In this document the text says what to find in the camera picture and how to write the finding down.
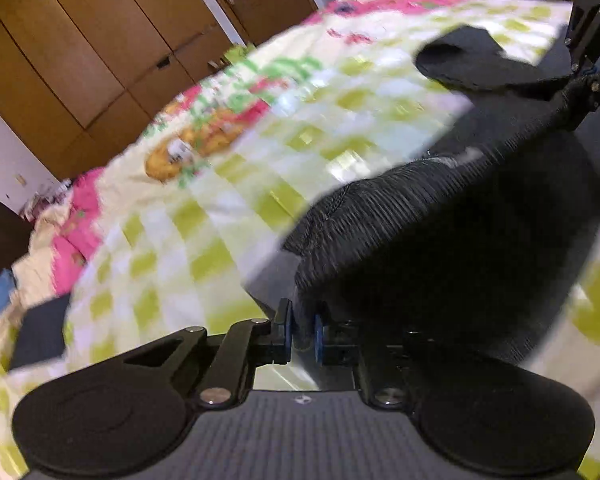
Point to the brown wooden wardrobe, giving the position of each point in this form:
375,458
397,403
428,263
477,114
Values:
80,35

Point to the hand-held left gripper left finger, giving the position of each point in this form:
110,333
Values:
287,332

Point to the green bag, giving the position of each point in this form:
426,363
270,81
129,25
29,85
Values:
236,54

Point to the dark grey ribbed pants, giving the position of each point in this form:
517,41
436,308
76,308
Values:
430,235

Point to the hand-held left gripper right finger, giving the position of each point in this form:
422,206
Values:
319,339

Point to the zebra striped cloth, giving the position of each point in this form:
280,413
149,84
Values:
50,197

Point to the checked cartoon printed blanket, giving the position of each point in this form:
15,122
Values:
205,240

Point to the dark brown headboard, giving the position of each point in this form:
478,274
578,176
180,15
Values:
0,240

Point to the dark navy folded cloth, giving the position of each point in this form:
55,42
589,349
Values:
40,332

